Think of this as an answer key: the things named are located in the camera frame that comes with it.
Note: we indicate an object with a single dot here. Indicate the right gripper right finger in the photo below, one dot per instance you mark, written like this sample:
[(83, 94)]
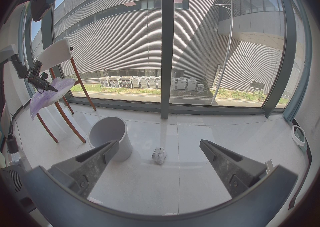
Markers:
[(235, 170)]

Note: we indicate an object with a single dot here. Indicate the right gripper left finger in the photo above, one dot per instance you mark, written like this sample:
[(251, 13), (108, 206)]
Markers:
[(82, 170)]

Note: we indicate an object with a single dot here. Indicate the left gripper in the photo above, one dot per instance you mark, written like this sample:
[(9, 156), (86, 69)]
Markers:
[(40, 84)]

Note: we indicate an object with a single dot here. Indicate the purple plastic bag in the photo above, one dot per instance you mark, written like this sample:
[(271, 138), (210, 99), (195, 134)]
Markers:
[(45, 99)]

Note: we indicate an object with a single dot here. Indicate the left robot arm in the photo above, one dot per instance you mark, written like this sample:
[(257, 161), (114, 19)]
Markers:
[(20, 69)]

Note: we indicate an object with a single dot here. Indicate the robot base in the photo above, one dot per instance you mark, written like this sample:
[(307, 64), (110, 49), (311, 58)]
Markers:
[(17, 159)]

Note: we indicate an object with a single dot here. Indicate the white trash bin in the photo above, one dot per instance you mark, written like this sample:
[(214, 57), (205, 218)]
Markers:
[(107, 128)]

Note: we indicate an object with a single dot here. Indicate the white chair with wooden legs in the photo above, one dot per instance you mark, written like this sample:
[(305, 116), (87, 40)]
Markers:
[(56, 53)]

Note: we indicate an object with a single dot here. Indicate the small white basket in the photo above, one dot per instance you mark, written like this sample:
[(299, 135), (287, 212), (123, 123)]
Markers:
[(298, 137)]

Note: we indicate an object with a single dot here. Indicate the crumpled white paper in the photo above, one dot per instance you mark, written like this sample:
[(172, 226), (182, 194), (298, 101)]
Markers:
[(158, 155)]

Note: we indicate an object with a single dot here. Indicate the blue-green curtain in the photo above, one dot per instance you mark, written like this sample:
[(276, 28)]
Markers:
[(296, 100)]

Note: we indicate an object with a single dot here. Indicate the window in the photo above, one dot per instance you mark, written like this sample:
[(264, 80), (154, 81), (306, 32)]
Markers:
[(165, 45)]

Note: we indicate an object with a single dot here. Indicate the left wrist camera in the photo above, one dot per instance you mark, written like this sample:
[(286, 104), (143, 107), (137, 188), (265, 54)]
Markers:
[(45, 75)]

